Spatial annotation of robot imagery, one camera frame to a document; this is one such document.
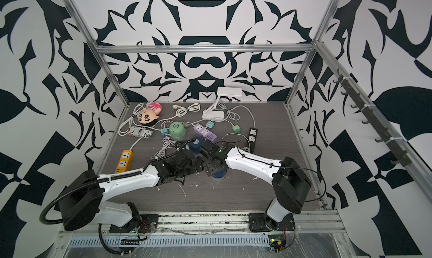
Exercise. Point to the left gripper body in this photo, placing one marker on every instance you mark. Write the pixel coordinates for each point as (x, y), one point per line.
(193, 168)

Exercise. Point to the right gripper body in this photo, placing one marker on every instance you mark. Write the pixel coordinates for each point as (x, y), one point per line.
(207, 165)

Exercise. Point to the blue meat grinder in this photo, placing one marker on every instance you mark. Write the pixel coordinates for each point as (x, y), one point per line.
(195, 145)
(219, 175)

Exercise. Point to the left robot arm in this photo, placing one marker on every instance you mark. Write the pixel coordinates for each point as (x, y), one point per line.
(89, 199)

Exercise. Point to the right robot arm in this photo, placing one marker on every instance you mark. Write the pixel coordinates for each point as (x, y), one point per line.
(290, 183)

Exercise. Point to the green meat grinder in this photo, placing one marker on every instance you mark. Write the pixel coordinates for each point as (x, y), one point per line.
(177, 131)

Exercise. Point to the purple power strip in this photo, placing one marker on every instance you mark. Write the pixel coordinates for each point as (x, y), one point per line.
(204, 133)

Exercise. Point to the teal charger plug middle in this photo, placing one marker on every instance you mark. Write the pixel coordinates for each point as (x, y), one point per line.
(210, 124)

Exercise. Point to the green charger plug right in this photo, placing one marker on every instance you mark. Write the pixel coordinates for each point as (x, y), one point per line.
(236, 129)

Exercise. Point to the black power strip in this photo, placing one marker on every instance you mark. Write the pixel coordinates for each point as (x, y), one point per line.
(252, 139)

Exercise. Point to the yellow power strip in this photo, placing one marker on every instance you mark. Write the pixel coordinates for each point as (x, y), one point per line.
(124, 162)

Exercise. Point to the cartoon head toy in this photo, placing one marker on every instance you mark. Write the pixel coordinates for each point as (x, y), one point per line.
(150, 114)

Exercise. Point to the wall hook rack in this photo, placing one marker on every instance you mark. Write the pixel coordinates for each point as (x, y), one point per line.
(376, 119)

